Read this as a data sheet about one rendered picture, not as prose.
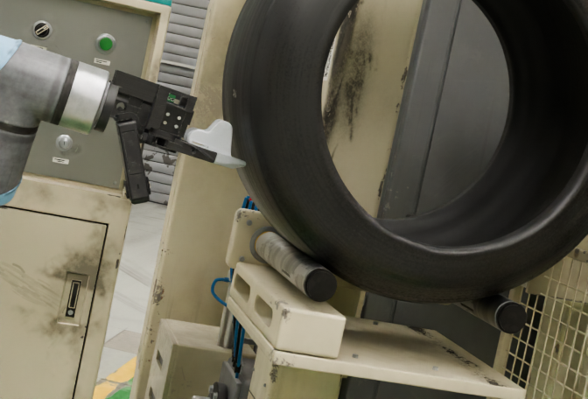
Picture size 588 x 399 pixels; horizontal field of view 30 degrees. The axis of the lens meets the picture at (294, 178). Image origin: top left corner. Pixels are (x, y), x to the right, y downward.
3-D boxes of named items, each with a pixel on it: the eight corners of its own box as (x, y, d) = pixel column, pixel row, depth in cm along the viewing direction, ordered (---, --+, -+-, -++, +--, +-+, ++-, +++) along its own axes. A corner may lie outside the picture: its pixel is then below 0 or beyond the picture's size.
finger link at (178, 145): (219, 153, 147) (157, 132, 145) (215, 164, 147) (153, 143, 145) (213, 150, 152) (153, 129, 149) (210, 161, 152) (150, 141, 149)
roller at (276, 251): (283, 255, 180) (255, 260, 179) (278, 228, 179) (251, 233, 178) (339, 299, 146) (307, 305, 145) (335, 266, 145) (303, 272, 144)
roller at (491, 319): (442, 280, 186) (417, 290, 186) (434, 255, 186) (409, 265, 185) (531, 327, 153) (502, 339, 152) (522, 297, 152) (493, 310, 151)
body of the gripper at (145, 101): (202, 99, 146) (115, 69, 143) (182, 160, 147) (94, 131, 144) (194, 97, 154) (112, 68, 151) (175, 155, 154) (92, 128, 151)
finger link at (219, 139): (261, 133, 149) (197, 111, 147) (247, 174, 150) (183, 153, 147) (256, 131, 152) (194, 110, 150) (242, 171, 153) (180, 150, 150)
